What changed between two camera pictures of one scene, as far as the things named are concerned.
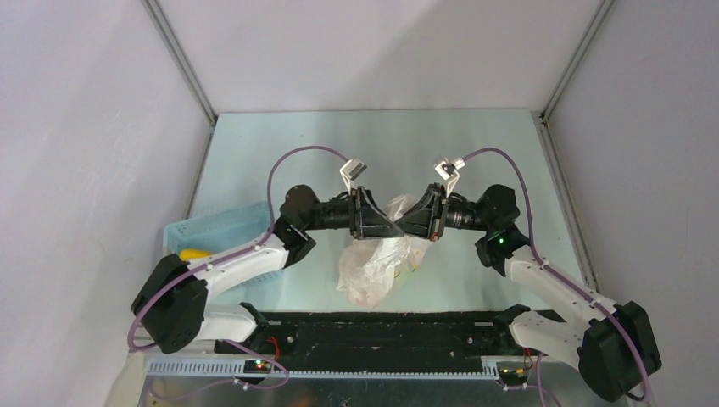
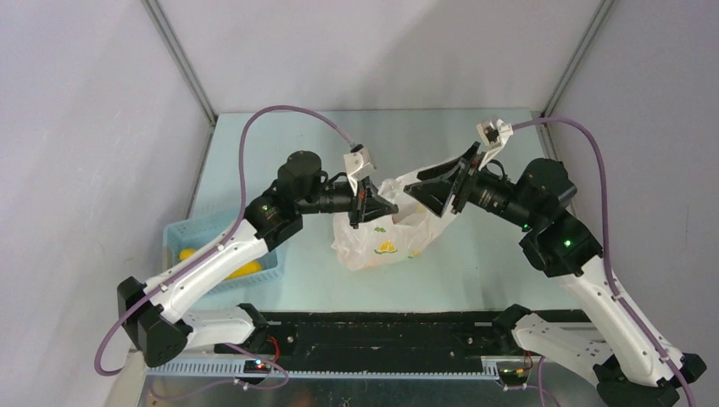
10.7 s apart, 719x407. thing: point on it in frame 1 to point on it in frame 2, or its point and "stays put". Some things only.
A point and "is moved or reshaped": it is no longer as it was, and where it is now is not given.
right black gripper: [426, 218] to [435, 193]
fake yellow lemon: [190, 253] stays put
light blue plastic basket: [220, 228] stays put
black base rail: [290, 336] stays put
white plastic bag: [370, 270] is moved or reshaped
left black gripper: [366, 220] to [369, 204]
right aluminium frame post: [600, 14] stays put
